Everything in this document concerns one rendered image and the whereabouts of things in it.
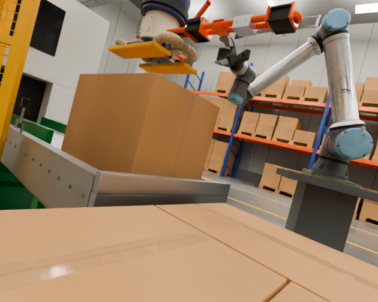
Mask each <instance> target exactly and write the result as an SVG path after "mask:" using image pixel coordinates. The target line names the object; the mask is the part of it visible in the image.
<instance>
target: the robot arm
mask: <svg viewBox="0 0 378 302"><path fill-rule="evenodd" d="M349 23H350V13H349V12H348V11H347V10H345V9H343V8H336V9H333V10H331V11H329V12H328V13H327V14H326V15H325V17H324V18H323V20H322V23H321V25H320V28H319V29H318V30H317V31H316V32H315V33H314V34H313V35H312V36H310V37H308V40H307V42H306V43H305V44H304V45H302V46H300V47H299V48H298V49H296V50H295V51H294V52H292V53H291V54H290V55H288V56H286V57H285V58H284V59H282V60H281V61H279V62H278V63H277V64H275V65H274V66H273V67H271V68H270V69H269V70H267V71H265V72H264V73H263V74H261V75H260V76H258V77H257V78H256V71H255V69H254V68H253V67H252V66H251V65H250V64H249V63H248V62H247V60H249V58H250V53H251V50H249V49H246V50H244V51H243V52H241V53H240V54H238V55H236V54H237V52H236V49H235V43H234V41H233V39H232V37H231V36H230V35H223V36H221V37H220V38H219V39H220V41H221V42H223V43H224V44H225V46H226V47H230V48H231V49H227V48H225V47H222V48H219V51H218V55H217V61H214V62H215V63H213V64H217V65H220V66H225V67H228V68H230V71H231V72H232V73H234V75H235V76H236V77H235V80H234V82H233V84H232V87H231V90H230V92H229V94H228V97H227V100H228V101H230V102H231V103H233V104H236V105H237V106H244V105H246V103H247V102H248V101H249V100H251V99H252V98H253V97H254V96H256V95H257V94H258V93H260V92H261V91H263V90H265V89H266V88H267V87H269V86H270V85H272V84H273V83H275V82H276V81H277V80H279V79H280V78H282V77H283V76H285V75H286V74H288V73H289V72H291V71H292V70H294V69H295V68H296V67H298V66H299V65H300V64H302V63H304V62H305V61H306V60H308V59H309V58H311V57H312V56H314V55H320V54H321V53H323V52H324V53H325V62H326V72H327V77H328V87H329V96H330V102H331V111H332V120H333V124H332V125H331V126H330V127H329V129H328V131H327V133H326V137H325V140H324V142H323V146H322V149H321V152H320V155H319V158H318V160H317V161H316V162H315V164H314V165H313V166H312V168H311V170H310V171H314V172H317V173H320V174H323V175H326V176H329V177H333V178H336V179H340V180H344V181H347V180H348V178H349V176H348V169H347V167H348V164H349V161H350V160H357V159H361V158H363V157H365V156H366V155H368V154H369V152H370V151H371V149H372V147H373V139H372V137H371V135H370V134H369V133H368V132H367V131H366V128H365V123H364V122H363V121H361V120H360V119H359V113H358V103H357V99H356V89H355V80H354V75H353V65H352V57H351V51H350V42H349V27H348V25H349Z"/></svg>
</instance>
